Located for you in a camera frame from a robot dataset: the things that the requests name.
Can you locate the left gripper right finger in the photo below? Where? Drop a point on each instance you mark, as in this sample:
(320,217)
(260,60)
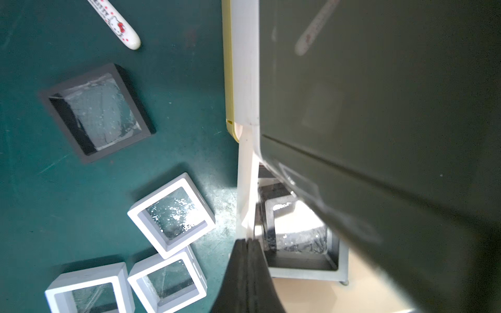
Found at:
(261,293)

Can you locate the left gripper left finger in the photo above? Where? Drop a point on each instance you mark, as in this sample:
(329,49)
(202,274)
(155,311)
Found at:
(232,296)

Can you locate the white brooch box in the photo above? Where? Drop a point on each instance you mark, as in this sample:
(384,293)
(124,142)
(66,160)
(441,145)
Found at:
(173,216)
(98,289)
(168,285)

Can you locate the three-tier drawer organizer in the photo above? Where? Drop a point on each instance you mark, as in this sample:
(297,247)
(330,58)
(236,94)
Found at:
(383,117)

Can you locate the metal spoon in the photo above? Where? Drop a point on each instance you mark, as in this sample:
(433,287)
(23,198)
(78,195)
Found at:
(118,24)

